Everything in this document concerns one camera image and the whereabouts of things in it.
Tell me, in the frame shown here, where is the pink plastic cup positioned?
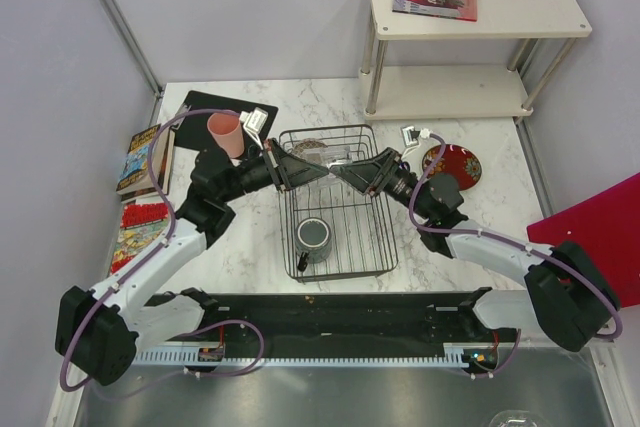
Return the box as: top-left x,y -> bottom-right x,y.
207,113 -> 245,159

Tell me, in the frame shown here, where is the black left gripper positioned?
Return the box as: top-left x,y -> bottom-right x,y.
220,138 -> 329,203

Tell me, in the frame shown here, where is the red folder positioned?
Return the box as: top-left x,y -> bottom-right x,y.
527,175 -> 640,307

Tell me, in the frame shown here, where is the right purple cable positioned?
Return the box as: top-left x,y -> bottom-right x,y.
408,131 -> 624,381

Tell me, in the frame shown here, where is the red floral plate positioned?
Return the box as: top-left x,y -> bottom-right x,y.
428,144 -> 482,191

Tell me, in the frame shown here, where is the patterned beige bowl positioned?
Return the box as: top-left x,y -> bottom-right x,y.
291,138 -> 328,163

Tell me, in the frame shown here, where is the black wire dish rack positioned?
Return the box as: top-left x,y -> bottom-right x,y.
278,124 -> 399,283

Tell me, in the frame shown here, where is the grey ceramic mug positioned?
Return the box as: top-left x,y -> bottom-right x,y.
294,217 -> 332,272

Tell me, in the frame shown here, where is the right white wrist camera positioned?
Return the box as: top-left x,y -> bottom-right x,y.
401,126 -> 432,149

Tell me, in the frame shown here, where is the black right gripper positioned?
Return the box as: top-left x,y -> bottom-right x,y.
329,148 -> 433,221

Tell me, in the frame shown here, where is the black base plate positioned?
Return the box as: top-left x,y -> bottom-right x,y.
183,288 -> 516,360

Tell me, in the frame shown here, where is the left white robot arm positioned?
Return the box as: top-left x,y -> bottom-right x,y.
55,139 -> 329,386

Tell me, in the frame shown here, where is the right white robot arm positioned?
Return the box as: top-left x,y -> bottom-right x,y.
330,148 -> 623,352

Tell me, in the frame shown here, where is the red cover book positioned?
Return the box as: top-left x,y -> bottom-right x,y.
110,202 -> 169,274

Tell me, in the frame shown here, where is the white cable duct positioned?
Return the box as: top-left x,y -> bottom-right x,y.
133,343 -> 480,368

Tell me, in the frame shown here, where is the colourful paperback book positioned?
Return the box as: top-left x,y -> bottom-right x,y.
116,124 -> 171,195

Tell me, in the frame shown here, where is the black clipboard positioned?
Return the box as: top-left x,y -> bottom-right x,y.
172,90 -> 279,151

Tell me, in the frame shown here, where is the white two-tier shelf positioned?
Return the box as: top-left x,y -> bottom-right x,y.
359,0 -> 592,121

